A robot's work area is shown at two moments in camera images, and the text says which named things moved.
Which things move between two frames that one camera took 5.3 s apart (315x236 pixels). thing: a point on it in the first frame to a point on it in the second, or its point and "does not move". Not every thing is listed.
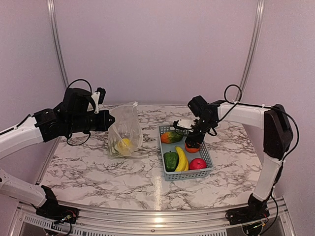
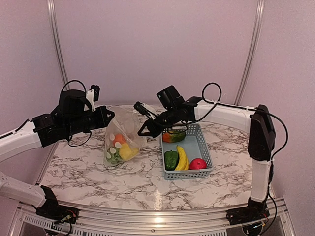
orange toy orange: x=192 y=150 to x=119 y=137
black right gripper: x=199 y=139 to x=154 y=131
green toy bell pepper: x=171 y=160 does not move
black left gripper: x=103 y=125 does not move
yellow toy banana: x=183 y=163 does not move
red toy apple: x=197 y=163 does not move
